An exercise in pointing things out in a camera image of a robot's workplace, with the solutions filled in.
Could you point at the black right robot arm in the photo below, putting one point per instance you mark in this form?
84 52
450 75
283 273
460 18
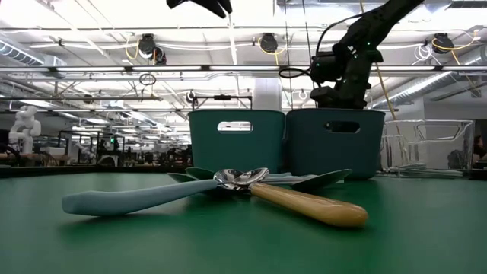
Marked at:
380 23

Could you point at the blue grey plastic bin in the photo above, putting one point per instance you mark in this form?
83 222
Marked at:
335 156

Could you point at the white column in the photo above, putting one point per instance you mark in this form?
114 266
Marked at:
266 95

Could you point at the clear plastic bin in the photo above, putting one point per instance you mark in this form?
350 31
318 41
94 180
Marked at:
437 152

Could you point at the person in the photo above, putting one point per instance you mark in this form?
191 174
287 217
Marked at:
480 148

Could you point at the teal green plastic bin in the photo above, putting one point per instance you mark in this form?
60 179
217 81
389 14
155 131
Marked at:
236 152

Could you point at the green table mat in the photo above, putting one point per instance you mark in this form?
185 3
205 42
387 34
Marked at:
243 251

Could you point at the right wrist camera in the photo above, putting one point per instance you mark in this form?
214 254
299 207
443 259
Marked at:
325 67

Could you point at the silver ventilation duct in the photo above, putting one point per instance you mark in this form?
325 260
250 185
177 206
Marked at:
437 85
23 53

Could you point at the long ceiling light rail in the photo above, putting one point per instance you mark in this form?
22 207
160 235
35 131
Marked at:
95 69

